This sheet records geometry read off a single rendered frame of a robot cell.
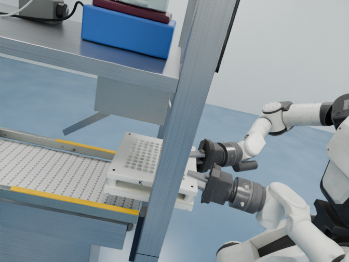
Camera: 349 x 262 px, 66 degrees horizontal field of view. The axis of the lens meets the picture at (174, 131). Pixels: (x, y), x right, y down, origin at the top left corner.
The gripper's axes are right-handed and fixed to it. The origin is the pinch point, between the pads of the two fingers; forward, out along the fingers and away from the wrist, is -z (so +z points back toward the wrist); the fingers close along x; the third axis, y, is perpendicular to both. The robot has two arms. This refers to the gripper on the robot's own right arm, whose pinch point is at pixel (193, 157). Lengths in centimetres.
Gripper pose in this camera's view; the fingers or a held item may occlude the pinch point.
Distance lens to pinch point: 87.9
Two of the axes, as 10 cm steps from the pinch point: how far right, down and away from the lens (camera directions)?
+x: -2.4, 8.7, 4.3
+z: 8.4, -0.3, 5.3
